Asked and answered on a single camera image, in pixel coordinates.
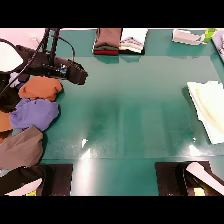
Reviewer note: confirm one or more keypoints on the pale grey garment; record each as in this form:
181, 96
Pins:
219, 43

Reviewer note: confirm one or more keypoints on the folded brown garment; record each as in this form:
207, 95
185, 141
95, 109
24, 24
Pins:
108, 36

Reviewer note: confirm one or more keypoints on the black garment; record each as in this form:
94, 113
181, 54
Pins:
8, 98

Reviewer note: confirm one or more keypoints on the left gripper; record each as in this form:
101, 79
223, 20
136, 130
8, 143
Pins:
77, 73

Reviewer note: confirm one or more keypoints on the folded red garment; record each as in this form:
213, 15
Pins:
106, 52

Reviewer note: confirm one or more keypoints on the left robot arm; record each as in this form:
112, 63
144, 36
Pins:
39, 62

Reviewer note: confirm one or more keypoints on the folded striped garment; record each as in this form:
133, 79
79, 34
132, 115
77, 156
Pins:
131, 45

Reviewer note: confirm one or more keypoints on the light green object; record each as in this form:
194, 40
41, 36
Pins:
210, 34

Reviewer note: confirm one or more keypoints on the purple garment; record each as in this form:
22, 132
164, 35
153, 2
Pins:
34, 113

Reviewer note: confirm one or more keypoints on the orange garment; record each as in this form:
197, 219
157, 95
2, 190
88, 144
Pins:
40, 88

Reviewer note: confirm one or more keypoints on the grey-brown garment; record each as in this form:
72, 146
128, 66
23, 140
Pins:
20, 148

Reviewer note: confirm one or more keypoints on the cream garment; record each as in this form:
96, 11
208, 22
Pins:
210, 107

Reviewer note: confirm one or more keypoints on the folded green garment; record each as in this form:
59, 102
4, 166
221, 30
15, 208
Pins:
106, 48

